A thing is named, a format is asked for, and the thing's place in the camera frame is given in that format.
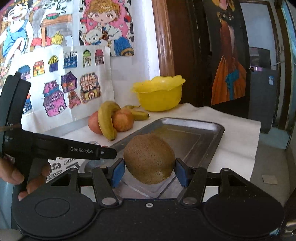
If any brown kiwi fruit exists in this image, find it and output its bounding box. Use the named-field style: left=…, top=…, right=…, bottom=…
left=123, top=133, right=176, bottom=185

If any red apple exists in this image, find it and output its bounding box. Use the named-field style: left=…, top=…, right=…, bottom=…
left=88, top=111, right=102, bottom=135
left=112, top=109, right=134, bottom=132

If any person's left hand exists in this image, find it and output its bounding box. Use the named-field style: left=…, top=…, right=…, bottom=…
left=1, top=156, right=51, bottom=201

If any large yellow banana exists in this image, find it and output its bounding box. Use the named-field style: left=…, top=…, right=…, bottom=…
left=98, top=101, right=121, bottom=141

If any small yellow banana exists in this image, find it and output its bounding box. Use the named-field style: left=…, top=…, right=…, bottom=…
left=122, top=105, right=149, bottom=121

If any houses drawing paper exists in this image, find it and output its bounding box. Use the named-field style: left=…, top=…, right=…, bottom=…
left=9, top=45, right=114, bottom=133

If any yellow plastic bowl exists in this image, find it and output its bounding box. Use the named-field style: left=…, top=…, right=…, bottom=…
left=132, top=75, right=186, bottom=112

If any dark grey cabinet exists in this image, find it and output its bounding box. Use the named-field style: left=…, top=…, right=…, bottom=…
left=248, top=66, right=278, bottom=133

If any laughing child drawing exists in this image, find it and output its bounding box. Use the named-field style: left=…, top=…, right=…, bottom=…
left=1, top=1, right=74, bottom=79

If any orange dress poster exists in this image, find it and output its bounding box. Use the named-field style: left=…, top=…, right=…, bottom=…
left=203, top=1, right=247, bottom=105

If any anime girl drawing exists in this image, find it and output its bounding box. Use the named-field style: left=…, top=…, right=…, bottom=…
left=78, top=0, right=134, bottom=57

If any wooden door frame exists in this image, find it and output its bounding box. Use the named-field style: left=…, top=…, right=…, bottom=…
left=152, top=0, right=175, bottom=76

